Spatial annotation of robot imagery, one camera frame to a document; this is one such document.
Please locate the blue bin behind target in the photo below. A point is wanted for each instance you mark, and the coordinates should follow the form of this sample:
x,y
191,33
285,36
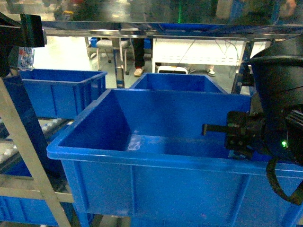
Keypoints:
x,y
178,82

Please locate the white office chair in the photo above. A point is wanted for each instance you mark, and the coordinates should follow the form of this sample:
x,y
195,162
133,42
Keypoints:
x,y
97,46

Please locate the white box device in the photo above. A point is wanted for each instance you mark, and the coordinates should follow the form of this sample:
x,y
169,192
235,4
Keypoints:
x,y
172,69

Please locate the blue bin left shelf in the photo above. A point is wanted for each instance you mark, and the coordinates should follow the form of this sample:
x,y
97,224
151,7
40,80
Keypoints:
x,y
62,93

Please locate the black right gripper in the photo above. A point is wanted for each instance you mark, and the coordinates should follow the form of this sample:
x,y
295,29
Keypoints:
x,y
246,133

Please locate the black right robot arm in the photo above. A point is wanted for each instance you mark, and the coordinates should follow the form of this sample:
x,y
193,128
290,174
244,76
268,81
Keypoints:
x,y
277,128

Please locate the steel shelf upright post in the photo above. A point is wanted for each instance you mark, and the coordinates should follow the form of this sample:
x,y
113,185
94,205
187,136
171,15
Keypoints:
x,y
22,124

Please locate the large blue target bin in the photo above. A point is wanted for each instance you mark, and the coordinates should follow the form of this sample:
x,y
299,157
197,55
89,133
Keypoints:
x,y
141,154

